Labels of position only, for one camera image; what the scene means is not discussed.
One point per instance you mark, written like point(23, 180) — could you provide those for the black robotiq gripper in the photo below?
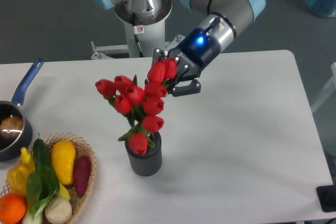
point(195, 52)

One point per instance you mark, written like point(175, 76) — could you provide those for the red tulip bouquet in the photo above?
point(140, 106)

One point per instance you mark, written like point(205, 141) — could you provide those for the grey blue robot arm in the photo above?
point(224, 21)

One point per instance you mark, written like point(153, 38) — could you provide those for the dark grey ribbed vase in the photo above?
point(149, 163)

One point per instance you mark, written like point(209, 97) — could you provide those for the purple sweet potato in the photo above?
point(81, 174)

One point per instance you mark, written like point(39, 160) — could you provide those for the yellow squash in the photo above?
point(63, 157)

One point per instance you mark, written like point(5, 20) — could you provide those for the green cucumber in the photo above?
point(41, 154)

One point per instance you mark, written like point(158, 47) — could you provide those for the woven wicker basket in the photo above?
point(68, 192)

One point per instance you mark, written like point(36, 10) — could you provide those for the small yellow pepper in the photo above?
point(27, 159)

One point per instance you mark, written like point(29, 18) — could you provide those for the fried patty in pan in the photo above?
point(11, 127)

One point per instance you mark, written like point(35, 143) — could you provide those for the green bok choy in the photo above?
point(42, 185)

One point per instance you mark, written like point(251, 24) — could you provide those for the beige garlic bulb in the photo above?
point(58, 210)

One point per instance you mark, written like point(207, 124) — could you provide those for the yellow bell pepper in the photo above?
point(17, 178)

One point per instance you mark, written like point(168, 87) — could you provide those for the black device at edge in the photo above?
point(326, 195)

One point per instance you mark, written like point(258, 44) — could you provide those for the orange fruit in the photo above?
point(13, 208)

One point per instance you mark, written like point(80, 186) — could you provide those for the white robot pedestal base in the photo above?
point(144, 27)

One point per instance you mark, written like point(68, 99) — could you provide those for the white frame at right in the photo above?
point(325, 92)

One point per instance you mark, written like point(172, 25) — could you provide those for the blue handled saucepan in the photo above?
point(10, 147)

